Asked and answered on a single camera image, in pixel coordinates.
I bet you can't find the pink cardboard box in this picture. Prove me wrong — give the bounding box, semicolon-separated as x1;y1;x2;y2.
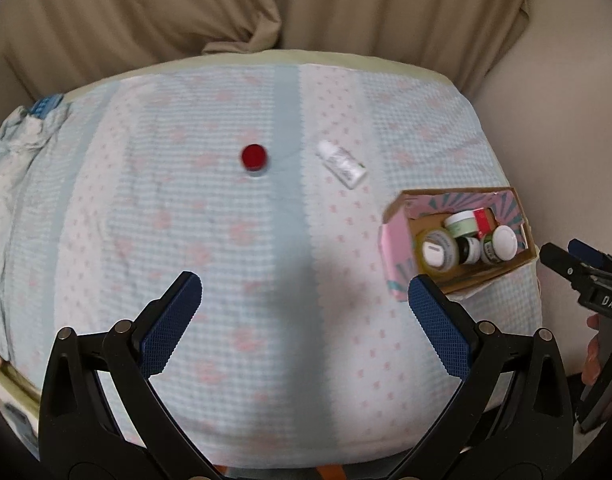
379;186;536;303

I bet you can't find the red round lid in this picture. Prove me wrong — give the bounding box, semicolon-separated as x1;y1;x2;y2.
240;143;271;174

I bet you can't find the colourful printed cloth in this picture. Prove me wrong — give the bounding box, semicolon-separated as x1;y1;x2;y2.
0;352;41;461

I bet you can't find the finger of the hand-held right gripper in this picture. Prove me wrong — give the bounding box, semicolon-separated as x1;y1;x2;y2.
539;243;589;288
568;238;612;275

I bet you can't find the clear tape roll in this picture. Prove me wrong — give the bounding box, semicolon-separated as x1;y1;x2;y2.
415;227;461;273

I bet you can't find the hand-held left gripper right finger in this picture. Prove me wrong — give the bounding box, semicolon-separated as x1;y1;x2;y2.
386;274;574;480

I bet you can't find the white earbuds case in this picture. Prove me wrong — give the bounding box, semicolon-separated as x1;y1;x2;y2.
422;241;447;267

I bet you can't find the red box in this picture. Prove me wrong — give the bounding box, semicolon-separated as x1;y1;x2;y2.
473;208;497;236

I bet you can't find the pale green jar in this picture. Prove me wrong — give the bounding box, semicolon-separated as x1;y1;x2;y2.
444;211;478;238

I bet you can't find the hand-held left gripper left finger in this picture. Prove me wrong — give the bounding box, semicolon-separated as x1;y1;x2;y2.
38;271;221;480

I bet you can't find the taupe sofa backrest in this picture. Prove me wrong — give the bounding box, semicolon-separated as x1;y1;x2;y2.
0;52;39;148

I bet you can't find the black lid jar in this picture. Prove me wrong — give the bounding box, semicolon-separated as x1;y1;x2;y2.
456;236;483;265

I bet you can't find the person's right hand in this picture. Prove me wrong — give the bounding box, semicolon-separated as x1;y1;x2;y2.
580;313;605;387

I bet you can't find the green jar with white lid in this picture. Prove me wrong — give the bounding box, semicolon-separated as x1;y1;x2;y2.
480;225;518;265

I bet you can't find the blue packet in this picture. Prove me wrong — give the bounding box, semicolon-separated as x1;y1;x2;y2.
28;94;61;118

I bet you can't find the white bottle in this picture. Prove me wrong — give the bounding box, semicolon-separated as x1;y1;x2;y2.
316;140;368;190

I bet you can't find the pale green bed sheet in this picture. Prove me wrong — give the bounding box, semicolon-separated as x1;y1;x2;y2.
60;49;467;103

